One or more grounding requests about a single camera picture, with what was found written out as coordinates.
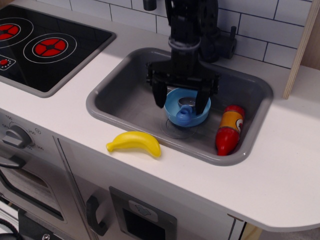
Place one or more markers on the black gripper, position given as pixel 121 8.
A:
pixel 183 70

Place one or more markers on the blue handled toy spoon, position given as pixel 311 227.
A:
pixel 187 106

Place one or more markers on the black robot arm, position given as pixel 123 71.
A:
pixel 184 17

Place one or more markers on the light blue plastic bowl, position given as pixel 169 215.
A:
pixel 171 105

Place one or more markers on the grey plastic sink basin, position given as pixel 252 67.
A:
pixel 124 99

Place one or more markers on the red toy ketchup bottle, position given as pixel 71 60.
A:
pixel 229 130

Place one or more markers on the dark grey toy faucet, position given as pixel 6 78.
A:
pixel 214 45

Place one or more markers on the yellow toy banana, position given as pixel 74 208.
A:
pixel 135 140

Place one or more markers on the grey dispenser panel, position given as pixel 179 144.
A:
pixel 140 220

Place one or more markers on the black toy stovetop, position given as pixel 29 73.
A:
pixel 39 53

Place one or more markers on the grey oven knob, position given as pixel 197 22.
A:
pixel 15 136

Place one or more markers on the grey oven door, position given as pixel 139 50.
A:
pixel 38 187

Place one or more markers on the light wooden side post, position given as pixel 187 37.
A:
pixel 310 21

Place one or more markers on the dark grey cabinet handle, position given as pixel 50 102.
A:
pixel 91 207

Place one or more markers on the black base plate with screw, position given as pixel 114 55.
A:
pixel 31 230

